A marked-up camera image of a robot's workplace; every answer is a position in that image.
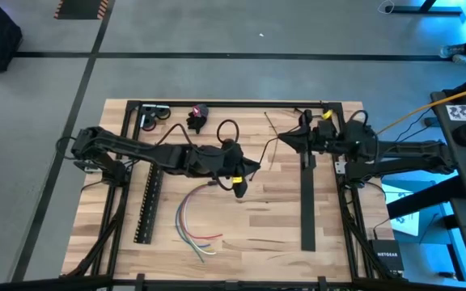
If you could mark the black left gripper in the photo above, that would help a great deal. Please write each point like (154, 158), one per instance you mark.
(213, 161)

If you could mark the hazard-striped floor mat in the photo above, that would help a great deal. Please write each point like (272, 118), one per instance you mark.
(81, 10)

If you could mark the thin dark zip tie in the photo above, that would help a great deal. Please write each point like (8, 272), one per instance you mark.
(270, 122)

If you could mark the black round knob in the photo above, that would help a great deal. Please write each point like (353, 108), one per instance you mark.
(465, 135)

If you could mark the black raceway cover strip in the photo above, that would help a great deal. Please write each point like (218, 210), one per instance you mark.
(308, 202)

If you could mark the black Netgear network switch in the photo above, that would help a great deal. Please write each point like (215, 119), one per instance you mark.
(386, 254)

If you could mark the black white-labelled bar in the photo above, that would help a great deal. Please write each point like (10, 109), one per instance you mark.
(154, 107)

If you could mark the black aluminium table frame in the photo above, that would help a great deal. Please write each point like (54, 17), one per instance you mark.
(233, 104)

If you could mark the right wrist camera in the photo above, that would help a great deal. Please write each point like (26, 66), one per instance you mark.
(306, 118)

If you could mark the white paper sheet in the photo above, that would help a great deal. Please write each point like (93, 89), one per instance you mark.
(409, 226)

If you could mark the black zip tie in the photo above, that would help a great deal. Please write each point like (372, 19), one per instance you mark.
(262, 148)

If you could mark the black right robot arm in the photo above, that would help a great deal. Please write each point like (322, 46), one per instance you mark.
(411, 155)

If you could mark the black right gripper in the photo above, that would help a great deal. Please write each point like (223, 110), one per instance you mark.
(324, 137)

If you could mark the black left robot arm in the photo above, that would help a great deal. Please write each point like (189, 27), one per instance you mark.
(136, 145)

